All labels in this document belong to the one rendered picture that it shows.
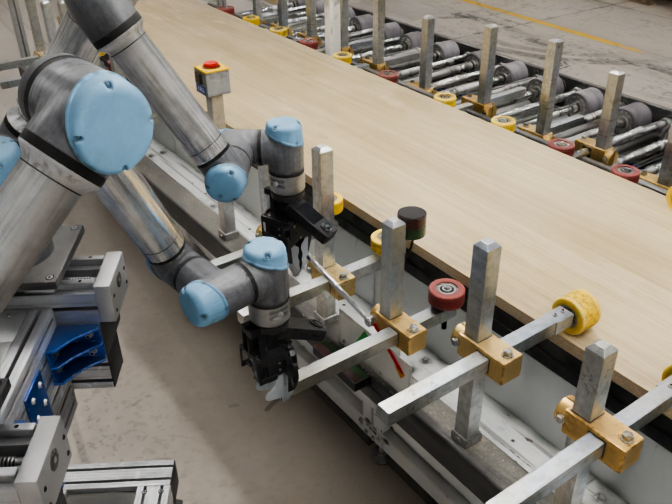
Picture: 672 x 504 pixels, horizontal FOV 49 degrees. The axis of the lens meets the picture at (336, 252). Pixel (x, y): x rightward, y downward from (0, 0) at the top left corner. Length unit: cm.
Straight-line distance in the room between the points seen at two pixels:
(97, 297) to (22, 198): 63
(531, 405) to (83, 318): 98
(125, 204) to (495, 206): 109
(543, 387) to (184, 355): 163
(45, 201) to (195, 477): 163
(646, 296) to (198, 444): 152
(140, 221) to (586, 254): 106
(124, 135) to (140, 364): 202
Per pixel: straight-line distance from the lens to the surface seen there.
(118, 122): 95
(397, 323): 158
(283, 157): 151
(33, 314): 161
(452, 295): 161
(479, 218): 192
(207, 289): 120
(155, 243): 125
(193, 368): 285
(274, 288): 126
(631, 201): 210
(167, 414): 269
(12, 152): 152
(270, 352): 136
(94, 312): 160
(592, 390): 124
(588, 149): 250
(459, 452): 156
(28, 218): 97
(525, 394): 171
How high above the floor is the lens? 183
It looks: 32 degrees down
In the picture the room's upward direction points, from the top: 1 degrees counter-clockwise
